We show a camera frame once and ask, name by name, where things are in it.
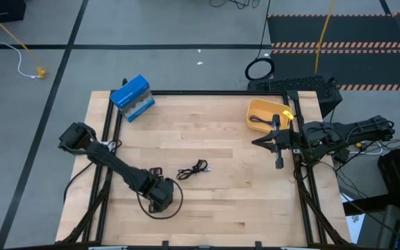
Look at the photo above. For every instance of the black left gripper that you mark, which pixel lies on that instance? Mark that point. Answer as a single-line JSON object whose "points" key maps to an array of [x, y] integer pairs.
{"points": [[160, 194]]}

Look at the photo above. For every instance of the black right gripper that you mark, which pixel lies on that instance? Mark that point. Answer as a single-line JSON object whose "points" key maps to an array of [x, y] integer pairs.
{"points": [[288, 140]]}

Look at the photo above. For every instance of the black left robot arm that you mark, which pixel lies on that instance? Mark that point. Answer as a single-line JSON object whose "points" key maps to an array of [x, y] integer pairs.
{"points": [[109, 156]]}

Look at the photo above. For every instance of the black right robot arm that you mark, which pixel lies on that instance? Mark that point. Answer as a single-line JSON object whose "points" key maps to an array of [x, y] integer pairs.
{"points": [[352, 133]]}

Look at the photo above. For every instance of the yellow tag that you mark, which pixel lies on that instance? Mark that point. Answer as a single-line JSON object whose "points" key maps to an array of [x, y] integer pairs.
{"points": [[287, 115]]}

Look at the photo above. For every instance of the yellow plastic bin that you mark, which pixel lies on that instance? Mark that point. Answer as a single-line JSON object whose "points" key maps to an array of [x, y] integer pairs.
{"points": [[259, 106]]}

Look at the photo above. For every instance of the blue game controller box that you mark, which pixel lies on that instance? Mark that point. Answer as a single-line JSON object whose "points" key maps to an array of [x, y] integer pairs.
{"points": [[130, 92]]}

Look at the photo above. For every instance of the black metal bar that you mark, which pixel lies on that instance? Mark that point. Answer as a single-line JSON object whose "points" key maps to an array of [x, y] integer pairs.
{"points": [[366, 206]]}

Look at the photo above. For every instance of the white paper sheet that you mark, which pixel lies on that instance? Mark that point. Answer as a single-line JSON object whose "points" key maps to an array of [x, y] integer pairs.
{"points": [[352, 225]]}

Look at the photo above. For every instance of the black bag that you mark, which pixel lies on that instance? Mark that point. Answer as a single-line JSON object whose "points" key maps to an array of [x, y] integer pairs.
{"points": [[394, 170]]}

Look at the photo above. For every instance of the grey desk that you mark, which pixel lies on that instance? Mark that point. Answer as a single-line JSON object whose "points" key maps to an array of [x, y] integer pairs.
{"points": [[384, 225]]}

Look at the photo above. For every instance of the black hazard striped mat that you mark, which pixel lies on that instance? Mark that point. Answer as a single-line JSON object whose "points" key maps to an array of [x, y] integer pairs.
{"points": [[359, 31]]}

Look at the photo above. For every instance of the black aluminium table frame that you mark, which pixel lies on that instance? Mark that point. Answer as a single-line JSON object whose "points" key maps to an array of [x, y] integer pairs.
{"points": [[221, 92]]}

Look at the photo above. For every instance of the silver frame bracket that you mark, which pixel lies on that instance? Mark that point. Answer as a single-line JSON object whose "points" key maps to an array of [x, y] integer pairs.
{"points": [[108, 248]]}

